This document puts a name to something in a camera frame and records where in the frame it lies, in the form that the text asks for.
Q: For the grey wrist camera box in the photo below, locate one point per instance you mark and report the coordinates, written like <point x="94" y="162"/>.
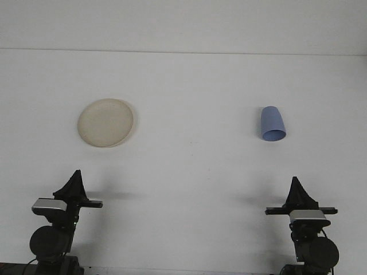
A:
<point x="47" y="204"/>
<point x="308" y="216"/>

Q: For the pale round plate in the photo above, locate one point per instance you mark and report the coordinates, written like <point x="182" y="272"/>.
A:
<point x="106" y="123"/>

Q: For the pale blue cup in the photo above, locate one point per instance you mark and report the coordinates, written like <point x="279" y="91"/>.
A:
<point x="271" y="120"/>

